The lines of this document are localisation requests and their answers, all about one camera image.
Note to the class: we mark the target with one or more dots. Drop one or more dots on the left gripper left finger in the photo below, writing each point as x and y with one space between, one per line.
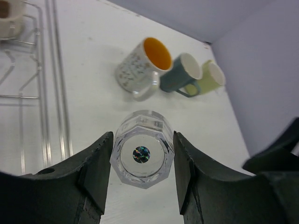
73 191

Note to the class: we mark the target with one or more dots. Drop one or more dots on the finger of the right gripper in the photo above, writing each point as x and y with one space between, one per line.
278 156

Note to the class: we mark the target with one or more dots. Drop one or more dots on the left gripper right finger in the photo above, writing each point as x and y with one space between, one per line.
210 193

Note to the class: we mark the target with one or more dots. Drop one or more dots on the clear glass cup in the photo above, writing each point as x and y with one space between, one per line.
143 149

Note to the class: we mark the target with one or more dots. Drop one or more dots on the light green ceramic mug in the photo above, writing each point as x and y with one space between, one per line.
212 78

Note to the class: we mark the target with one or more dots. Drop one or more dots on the grey blue ceramic mug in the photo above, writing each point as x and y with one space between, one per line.
186 70

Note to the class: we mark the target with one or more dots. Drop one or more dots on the white pearly round cup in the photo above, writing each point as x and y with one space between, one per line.
139 73

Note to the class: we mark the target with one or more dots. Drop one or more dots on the beige cup with brown band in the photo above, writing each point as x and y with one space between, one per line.
11 18

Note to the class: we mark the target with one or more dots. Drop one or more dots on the wire dish rack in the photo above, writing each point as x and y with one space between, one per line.
34 121

